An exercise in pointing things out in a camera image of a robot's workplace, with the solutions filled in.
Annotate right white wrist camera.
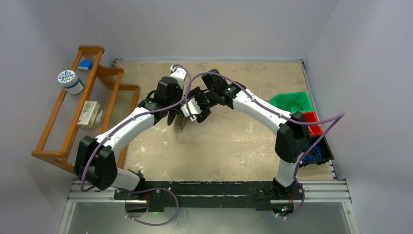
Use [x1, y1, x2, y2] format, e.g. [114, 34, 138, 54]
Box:
[180, 98, 202, 121]

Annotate aluminium frame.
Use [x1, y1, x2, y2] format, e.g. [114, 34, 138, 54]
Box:
[68, 180, 359, 234]

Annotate green cable coils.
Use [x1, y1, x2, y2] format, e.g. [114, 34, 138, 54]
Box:
[282, 100, 307, 112]

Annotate black plastic bin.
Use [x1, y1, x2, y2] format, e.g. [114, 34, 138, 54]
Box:
[300, 138, 334, 167]

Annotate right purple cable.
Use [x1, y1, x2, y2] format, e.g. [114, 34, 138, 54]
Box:
[185, 73, 346, 220]

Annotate wooden rack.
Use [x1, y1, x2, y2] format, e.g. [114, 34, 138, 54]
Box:
[31, 45, 140, 173]

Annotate blue white round tin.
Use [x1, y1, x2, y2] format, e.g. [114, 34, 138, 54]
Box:
[57, 70, 84, 95]

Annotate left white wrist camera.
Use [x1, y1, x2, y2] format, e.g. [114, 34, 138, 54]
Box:
[170, 65, 187, 89]

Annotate black cable spool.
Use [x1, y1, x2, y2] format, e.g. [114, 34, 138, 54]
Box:
[167, 115, 189, 131]

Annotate blue white small box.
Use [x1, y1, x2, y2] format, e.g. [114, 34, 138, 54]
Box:
[77, 59, 93, 72]

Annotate white red carton box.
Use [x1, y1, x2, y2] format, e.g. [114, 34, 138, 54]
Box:
[77, 101, 100, 128]

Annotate red plastic bin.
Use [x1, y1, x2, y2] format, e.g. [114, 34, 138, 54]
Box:
[303, 112, 323, 137]

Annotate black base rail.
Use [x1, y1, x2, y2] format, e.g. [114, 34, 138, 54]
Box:
[114, 181, 304, 215]

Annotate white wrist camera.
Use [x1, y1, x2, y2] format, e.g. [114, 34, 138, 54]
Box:
[170, 65, 187, 89]
[180, 98, 202, 121]

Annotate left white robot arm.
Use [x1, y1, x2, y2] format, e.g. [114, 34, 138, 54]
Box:
[74, 72, 187, 199]

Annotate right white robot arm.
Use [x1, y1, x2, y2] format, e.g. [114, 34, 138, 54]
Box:
[186, 69, 311, 198]

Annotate green plastic bin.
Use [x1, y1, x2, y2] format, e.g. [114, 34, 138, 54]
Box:
[269, 91, 314, 113]

